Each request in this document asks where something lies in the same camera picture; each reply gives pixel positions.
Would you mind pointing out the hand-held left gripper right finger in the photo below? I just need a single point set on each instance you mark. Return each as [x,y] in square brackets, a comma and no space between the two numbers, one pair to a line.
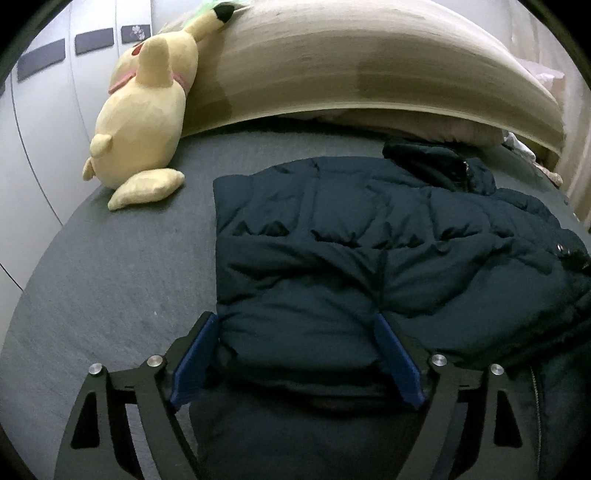
[399,364]

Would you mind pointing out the pink pillow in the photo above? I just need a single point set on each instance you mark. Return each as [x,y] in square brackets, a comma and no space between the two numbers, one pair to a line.
[438,129]

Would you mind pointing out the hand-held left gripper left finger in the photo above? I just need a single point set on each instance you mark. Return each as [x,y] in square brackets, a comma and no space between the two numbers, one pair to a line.
[194,364]

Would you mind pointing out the light crumpled cloth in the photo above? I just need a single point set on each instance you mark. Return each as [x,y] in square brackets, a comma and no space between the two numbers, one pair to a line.
[519,145]

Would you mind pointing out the wooden headboard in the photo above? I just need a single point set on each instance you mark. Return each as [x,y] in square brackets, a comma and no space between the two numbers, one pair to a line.
[369,64]

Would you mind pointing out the dark navy puffer jacket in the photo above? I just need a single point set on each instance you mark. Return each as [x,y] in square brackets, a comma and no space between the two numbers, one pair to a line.
[369,258]

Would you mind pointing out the yellow plush toy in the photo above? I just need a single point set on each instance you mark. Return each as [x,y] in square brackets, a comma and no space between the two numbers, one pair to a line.
[138,120]

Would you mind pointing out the bed with grey sheet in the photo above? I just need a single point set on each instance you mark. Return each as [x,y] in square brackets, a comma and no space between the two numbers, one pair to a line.
[129,277]

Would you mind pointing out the beige curtain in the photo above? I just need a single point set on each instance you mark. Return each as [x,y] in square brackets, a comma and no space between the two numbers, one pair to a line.
[572,138]

